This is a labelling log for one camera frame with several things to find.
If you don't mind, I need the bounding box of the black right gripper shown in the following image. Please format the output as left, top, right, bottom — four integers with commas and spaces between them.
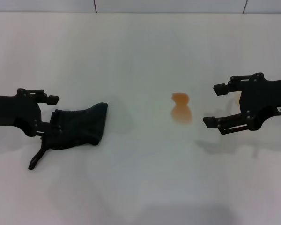
202, 72, 281, 136

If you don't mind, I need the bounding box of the dark blue rag with strap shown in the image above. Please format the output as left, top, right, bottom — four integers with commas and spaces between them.
28, 102, 110, 171

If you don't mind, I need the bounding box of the brown liquid stain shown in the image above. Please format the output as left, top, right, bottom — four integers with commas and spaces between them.
170, 92, 193, 125

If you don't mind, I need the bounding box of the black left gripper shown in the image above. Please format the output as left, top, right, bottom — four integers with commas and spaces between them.
0, 88, 73, 137

